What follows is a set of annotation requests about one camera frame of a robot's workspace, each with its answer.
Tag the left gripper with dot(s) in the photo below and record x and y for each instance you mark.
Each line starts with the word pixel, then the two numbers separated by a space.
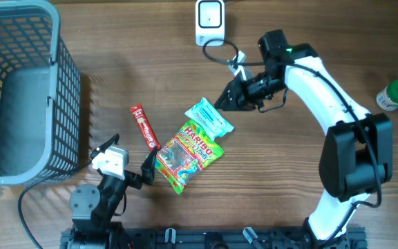
pixel 136 181

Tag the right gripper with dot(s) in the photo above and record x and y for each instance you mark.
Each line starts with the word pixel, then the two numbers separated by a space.
pixel 241 98

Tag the red snack stick packet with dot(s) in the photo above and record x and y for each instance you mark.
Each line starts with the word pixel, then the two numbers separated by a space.
pixel 145 127

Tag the light teal tissue pack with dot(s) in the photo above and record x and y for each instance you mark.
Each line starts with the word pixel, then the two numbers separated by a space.
pixel 209 119

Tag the Haribo gummy worms bag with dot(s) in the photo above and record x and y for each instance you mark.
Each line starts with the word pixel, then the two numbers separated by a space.
pixel 188 153

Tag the green lid plastic jar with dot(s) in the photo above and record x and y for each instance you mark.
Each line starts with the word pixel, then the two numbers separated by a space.
pixel 387 99

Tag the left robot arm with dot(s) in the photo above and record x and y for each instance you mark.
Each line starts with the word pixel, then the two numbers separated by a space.
pixel 94 206

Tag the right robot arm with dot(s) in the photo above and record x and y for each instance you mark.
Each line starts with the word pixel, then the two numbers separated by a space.
pixel 356 159

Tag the white barcode scanner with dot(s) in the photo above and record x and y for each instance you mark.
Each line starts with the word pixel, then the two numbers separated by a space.
pixel 210 22

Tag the grey plastic mesh basket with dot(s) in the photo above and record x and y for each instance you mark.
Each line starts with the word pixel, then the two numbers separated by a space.
pixel 40 95

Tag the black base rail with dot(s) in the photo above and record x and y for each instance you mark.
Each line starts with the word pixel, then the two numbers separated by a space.
pixel 213 238

